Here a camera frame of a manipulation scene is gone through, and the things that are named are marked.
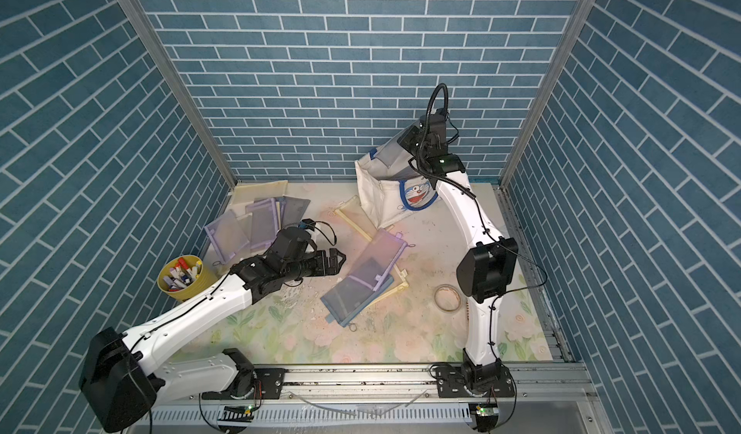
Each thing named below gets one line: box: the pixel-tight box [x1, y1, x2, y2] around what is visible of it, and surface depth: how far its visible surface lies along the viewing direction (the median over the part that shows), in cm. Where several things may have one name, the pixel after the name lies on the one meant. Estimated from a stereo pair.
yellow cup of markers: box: [156, 254, 220, 302], surface depth 82 cm
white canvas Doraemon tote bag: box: [355, 148, 440, 230], surface depth 101 cm
